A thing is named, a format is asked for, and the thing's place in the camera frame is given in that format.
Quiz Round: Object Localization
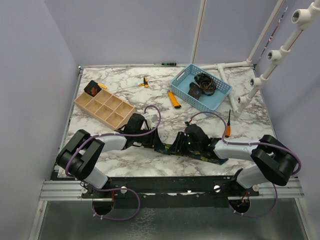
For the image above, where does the yellow utility knife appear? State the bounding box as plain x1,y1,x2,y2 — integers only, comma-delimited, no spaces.
167,90,182,109

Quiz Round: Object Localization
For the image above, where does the orange handled screwdriver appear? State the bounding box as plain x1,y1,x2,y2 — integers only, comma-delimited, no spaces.
224,110,231,138

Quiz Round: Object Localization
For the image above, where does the light blue plastic basket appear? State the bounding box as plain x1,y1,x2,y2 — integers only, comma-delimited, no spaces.
170,64,232,112

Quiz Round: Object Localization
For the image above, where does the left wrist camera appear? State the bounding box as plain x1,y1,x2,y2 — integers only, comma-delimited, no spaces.
146,114,159,126

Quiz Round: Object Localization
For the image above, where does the yellow black wire stripper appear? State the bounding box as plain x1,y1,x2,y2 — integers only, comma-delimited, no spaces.
139,77,149,88

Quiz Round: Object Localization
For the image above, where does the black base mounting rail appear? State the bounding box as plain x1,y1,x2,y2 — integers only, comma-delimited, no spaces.
49,172,266,211

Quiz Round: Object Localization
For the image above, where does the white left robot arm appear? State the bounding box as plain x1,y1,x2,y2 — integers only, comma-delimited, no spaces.
56,113,166,198

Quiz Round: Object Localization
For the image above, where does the wooden compartment tray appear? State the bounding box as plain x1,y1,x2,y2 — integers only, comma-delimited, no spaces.
74,89,136,130

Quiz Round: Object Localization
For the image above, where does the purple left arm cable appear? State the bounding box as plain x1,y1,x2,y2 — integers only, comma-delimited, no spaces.
65,104,161,178

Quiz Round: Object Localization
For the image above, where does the green black marker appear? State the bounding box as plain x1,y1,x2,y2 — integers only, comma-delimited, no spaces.
161,62,177,66

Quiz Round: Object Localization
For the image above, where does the white PVC pipe rack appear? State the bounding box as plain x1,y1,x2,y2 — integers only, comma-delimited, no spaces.
199,0,320,116

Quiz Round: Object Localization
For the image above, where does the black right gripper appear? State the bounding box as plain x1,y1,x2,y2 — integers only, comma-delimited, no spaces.
167,131,202,156

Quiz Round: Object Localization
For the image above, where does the folded dark patterned tie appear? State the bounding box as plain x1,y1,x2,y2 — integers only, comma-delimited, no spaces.
188,82,203,100

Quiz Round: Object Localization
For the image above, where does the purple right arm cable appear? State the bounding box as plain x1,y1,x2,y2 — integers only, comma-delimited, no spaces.
183,111,303,176

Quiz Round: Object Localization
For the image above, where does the blue yellow floral tie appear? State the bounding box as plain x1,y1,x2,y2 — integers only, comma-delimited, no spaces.
153,144,228,165

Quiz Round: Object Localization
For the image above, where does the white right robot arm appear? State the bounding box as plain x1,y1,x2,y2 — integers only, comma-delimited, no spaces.
168,124,299,196

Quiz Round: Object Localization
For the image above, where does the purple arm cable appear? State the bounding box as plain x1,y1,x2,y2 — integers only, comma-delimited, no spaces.
65,104,161,178
183,111,303,176

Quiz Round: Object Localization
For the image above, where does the rolled dark orange-leaf tie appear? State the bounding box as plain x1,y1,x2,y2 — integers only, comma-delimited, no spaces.
84,80,102,97

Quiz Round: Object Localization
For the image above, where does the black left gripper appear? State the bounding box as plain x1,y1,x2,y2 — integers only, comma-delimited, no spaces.
134,126,165,149

